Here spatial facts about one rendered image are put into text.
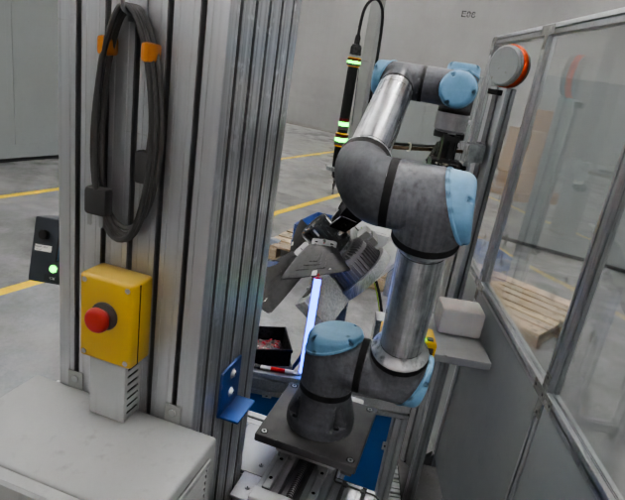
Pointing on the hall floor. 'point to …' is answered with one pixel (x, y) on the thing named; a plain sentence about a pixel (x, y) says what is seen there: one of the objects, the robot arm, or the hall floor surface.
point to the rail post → (391, 458)
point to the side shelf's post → (426, 430)
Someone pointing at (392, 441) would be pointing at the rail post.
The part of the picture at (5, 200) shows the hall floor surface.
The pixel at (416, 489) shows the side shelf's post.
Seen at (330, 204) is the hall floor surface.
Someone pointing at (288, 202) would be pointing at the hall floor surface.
